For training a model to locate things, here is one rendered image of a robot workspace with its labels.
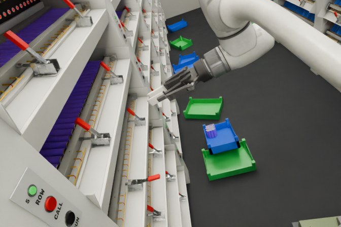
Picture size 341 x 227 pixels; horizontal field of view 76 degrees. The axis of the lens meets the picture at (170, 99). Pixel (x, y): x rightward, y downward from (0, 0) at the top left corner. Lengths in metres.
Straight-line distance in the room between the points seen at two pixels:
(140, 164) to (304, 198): 0.98
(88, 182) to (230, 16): 0.49
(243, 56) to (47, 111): 0.53
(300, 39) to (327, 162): 1.17
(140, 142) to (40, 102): 0.47
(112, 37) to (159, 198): 0.62
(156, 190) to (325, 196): 0.93
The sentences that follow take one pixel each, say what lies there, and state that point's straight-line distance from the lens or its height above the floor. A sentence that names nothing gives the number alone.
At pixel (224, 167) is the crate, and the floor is 0.00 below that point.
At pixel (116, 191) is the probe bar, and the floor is 0.80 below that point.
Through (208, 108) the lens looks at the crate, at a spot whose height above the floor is 0.00.
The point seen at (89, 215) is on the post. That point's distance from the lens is 0.42.
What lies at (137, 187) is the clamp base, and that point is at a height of 0.77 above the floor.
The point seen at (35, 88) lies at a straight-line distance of 0.42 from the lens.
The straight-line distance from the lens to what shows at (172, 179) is 1.13.
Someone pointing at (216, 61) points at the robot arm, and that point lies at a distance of 0.69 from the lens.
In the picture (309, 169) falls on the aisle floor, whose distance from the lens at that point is 1.55.
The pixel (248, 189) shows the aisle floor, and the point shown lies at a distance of 1.46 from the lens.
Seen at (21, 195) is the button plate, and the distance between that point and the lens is 0.31.
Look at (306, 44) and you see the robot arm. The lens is 0.49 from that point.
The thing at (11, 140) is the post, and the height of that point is 1.16.
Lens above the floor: 1.29
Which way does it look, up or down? 36 degrees down
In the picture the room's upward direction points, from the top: 22 degrees counter-clockwise
